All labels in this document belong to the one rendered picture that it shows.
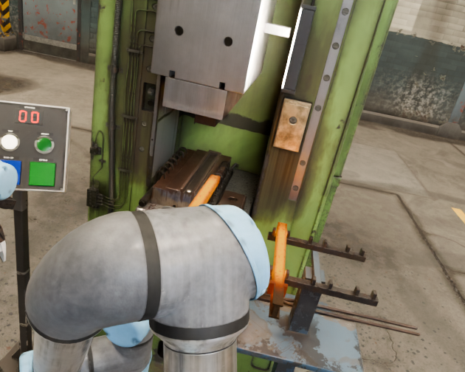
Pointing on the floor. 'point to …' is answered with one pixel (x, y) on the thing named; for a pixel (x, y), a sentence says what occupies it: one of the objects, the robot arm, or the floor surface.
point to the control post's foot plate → (11, 362)
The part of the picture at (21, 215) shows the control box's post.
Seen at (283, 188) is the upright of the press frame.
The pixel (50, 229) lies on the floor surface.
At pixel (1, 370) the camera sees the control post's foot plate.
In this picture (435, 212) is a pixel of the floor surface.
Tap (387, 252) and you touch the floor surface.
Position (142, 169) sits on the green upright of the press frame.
